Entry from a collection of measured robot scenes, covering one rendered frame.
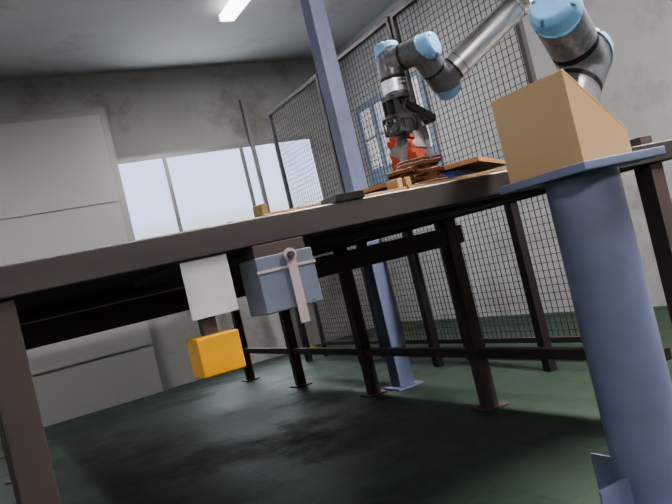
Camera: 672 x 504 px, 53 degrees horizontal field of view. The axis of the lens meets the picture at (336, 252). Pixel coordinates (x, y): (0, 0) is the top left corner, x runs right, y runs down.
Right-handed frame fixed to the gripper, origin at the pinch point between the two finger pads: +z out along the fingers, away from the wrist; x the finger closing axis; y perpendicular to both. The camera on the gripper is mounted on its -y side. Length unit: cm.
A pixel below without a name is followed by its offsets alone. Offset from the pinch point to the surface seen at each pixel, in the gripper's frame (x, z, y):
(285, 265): 18, 21, 65
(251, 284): 12, 23, 71
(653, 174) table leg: 36, 19, -61
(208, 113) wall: -456, -151, -200
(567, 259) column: 45, 35, 6
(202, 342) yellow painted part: 15, 32, 86
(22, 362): 7, 27, 117
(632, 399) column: 53, 68, 6
